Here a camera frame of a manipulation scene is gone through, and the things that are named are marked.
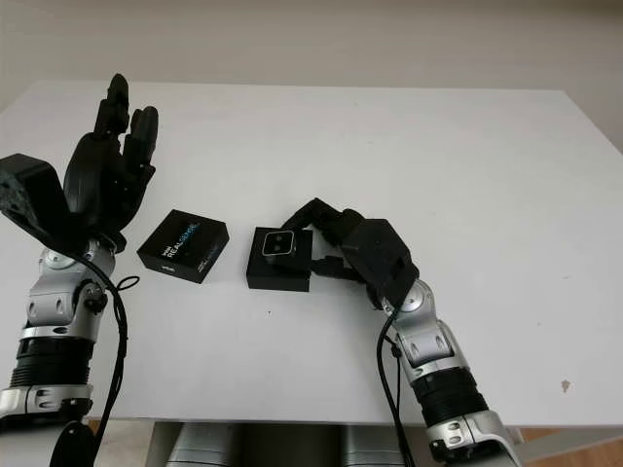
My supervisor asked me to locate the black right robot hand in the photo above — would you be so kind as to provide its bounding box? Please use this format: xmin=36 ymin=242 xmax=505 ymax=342
xmin=281 ymin=197 xmax=390 ymax=312

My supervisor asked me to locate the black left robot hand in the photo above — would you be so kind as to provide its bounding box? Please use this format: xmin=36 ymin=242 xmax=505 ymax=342
xmin=62 ymin=72 xmax=160 ymax=240

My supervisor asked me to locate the silver depth camera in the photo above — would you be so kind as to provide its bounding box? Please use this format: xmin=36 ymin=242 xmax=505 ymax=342
xmin=260 ymin=231 xmax=300 ymax=267

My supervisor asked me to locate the black Intel RealSense box lid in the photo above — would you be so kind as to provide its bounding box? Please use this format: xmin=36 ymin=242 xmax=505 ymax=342
xmin=136 ymin=208 xmax=232 ymax=288

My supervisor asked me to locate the black box base with foam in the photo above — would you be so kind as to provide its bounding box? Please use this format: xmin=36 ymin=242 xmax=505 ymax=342
xmin=245 ymin=225 xmax=314 ymax=294

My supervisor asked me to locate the gray left robot thigh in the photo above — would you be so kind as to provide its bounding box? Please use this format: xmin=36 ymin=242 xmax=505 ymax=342
xmin=166 ymin=421 xmax=242 ymax=467

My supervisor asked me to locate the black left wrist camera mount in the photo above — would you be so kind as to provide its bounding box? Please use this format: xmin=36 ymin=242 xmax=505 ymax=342
xmin=0 ymin=153 xmax=94 ymax=250

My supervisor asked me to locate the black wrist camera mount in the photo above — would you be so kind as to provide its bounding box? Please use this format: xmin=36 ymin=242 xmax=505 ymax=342
xmin=338 ymin=218 xmax=421 ymax=306
xmin=0 ymin=153 xmax=94 ymax=250

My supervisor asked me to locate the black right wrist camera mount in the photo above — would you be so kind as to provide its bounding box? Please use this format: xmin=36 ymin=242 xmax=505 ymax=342
xmin=338 ymin=218 xmax=421 ymax=306

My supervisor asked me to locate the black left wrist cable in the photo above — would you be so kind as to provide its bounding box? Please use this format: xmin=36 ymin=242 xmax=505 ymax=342
xmin=72 ymin=250 xmax=141 ymax=439

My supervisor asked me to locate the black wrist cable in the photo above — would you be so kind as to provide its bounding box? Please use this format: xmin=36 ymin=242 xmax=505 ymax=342
xmin=376 ymin=301 xmax=421 ymax=467
xmin=72 ymin=250 xmax=141 ymax=439

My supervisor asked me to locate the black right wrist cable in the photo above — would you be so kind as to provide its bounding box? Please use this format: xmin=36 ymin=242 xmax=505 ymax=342
xmin=376 ymin=301 xmax=421 ymax=467

